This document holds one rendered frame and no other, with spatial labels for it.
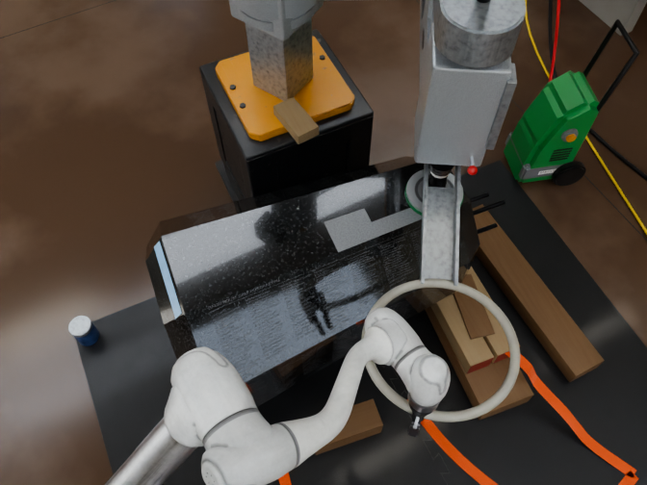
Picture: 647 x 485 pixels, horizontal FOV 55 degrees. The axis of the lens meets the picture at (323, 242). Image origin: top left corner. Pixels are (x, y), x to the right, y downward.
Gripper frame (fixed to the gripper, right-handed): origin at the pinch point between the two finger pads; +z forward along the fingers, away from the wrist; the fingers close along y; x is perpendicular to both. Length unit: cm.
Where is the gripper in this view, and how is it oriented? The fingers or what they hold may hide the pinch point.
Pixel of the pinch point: (415, 422)
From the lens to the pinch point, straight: 197.8
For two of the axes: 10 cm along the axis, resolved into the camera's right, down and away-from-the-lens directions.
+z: 0.2, 5.7, 8.2
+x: -9.4, -2.7, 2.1
